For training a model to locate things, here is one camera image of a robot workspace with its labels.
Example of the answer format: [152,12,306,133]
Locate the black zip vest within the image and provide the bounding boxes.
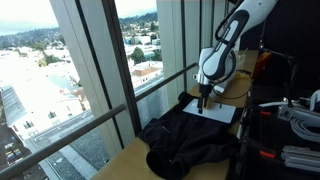
[136,90,243,180]

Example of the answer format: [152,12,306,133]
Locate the yellow crumpled object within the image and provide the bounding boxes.
[234,71,251,81]

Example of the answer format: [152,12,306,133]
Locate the grey window mullion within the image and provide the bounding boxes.
[49,0,142,158]
[155,0,236,103]

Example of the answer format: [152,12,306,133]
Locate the white flat board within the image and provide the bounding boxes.
[182,98,238,125]

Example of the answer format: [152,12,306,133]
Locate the white cable coil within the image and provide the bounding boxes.
[289,116,320,145]

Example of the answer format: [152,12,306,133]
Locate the grey metal handrail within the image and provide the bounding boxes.
[0,62,200,180]

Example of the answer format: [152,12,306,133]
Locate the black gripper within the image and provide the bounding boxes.
[197,83,214,115]

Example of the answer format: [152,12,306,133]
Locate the clear plastic cup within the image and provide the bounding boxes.
[234,48,249,69]

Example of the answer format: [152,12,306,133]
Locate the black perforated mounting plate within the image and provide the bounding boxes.
[229,83,320,180]

